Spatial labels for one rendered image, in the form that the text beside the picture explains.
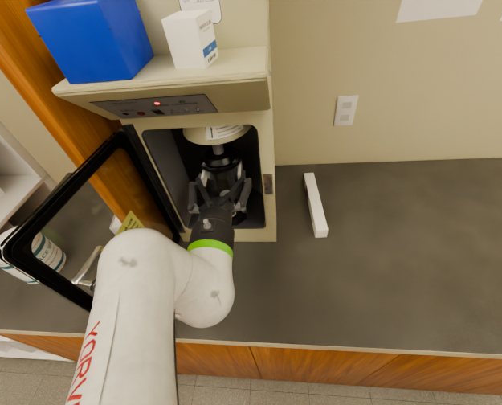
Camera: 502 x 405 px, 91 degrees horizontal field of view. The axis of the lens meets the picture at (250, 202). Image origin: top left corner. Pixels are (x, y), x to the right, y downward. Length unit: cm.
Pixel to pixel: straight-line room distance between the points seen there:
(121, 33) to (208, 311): 42
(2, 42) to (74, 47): 12
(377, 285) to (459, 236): 33
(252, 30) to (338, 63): 53
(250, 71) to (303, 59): 58
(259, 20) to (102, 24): 22
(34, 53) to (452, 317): 102
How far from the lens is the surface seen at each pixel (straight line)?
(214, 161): 63
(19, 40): 56
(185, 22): 40
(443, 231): 100
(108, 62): 43
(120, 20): 44
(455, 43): 108
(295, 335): 72
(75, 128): 59
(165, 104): 47
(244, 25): 47
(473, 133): 130
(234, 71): 38
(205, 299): 42
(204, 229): 50
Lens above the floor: 163
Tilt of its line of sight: 47 degrees down
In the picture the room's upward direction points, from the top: 8 degrees counter-clockwise
